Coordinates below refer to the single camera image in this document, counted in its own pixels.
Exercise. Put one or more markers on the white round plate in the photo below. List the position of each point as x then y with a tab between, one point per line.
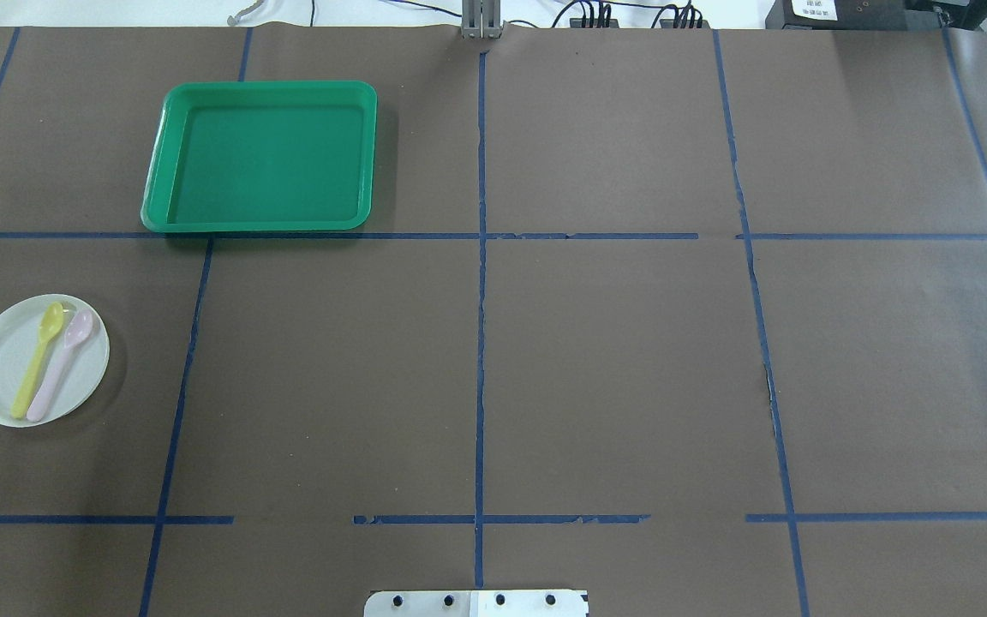
19	326

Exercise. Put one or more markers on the brown paper table cover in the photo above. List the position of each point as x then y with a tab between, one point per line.
693	322

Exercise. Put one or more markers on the green plastic tray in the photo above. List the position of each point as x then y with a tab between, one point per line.
262	157

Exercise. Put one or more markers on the black electronics box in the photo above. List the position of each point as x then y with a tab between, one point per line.
841	15

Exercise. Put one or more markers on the pink plastic spoon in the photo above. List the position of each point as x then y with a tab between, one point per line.
78	331

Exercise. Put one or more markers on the yellow plastic spoon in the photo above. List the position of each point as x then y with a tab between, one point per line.
51	324

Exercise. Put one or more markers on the grey aluminium frame post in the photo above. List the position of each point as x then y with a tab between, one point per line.
481	19

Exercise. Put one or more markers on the black cable hub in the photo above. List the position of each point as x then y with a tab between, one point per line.
595	15
679	17

